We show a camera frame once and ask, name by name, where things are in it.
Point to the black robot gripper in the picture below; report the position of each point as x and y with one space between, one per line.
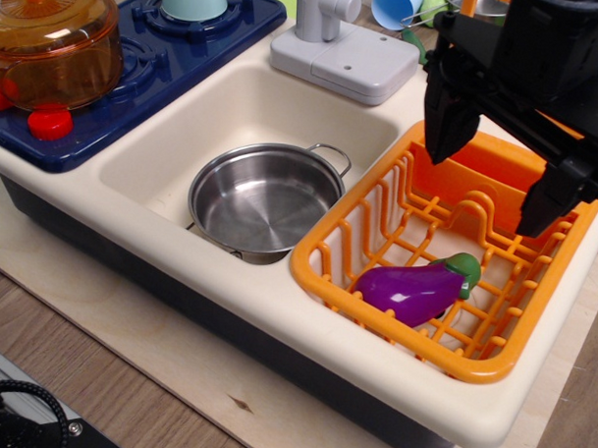
535 76

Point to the purple toy eggplant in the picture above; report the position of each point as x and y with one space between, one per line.
418 294

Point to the stainless steel pan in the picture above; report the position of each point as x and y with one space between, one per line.
256 202

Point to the orange dish drying rack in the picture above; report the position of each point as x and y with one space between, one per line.
427 257

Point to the green toy chili pepper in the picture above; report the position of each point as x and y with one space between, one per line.
410 37

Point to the orange grid basket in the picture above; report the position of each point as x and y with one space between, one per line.
489 10

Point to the grey toy faucet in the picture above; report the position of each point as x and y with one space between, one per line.
325 47

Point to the light green toy vegetable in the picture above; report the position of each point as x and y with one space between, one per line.
429 9

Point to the light blue cup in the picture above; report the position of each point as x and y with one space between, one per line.
395 14

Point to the light wooden board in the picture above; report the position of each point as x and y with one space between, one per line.
149 378

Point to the light teal cup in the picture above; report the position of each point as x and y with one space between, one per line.
194 10

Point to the navy blue toy stovetop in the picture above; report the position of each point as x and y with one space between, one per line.
164 58

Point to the cream toy kitchen sink unit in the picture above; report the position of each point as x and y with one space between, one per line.
128 204

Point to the amber transparent lidded pot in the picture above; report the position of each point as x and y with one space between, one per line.
59 54

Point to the black metal base plate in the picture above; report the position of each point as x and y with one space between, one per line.
77 434

